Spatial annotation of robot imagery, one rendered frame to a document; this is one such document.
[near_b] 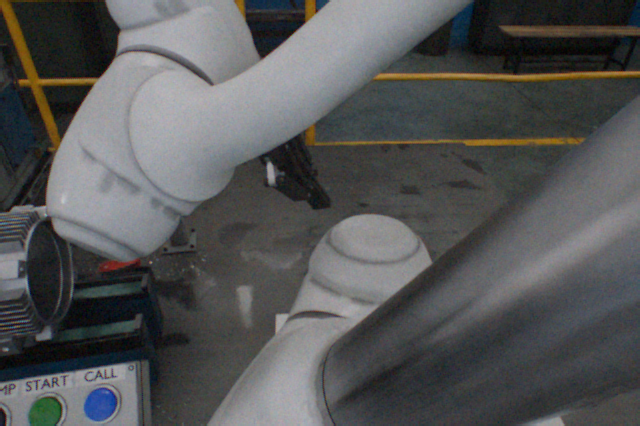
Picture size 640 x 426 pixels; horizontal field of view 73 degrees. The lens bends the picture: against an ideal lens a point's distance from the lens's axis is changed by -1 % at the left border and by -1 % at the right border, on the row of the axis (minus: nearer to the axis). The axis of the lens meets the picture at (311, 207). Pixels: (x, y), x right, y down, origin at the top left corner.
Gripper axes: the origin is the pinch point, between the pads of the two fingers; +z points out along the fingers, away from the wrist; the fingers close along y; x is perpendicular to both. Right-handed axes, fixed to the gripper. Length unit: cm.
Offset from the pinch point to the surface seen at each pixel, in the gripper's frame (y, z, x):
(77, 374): 31.1, -21.0, -14.3
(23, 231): 13.1, -21.4, -32.8
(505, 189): -116, 197, 37
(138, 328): 21.3, -2.7, -26.7
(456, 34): -417, 320, 20
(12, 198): -13, 0, -82
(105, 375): 30.9, -19.7, -12.0
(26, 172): -23, 2, -86
